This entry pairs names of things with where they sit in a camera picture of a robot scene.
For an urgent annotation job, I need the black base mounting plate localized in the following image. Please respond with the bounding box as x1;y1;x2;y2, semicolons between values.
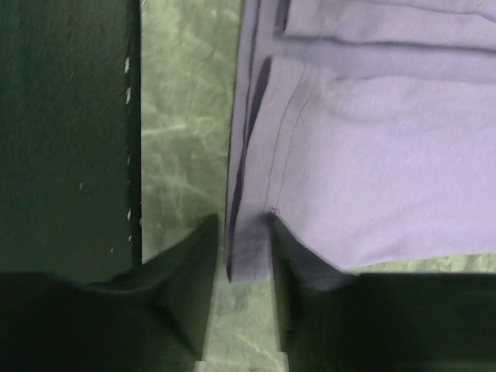
1;0;142;282

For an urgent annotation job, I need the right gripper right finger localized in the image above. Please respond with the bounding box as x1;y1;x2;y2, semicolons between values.
270;215;495;371

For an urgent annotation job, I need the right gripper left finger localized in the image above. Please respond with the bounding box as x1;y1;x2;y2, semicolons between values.
1;215;218;371

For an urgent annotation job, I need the purple t shirt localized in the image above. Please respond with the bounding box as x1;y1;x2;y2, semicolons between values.
226;1;495;282

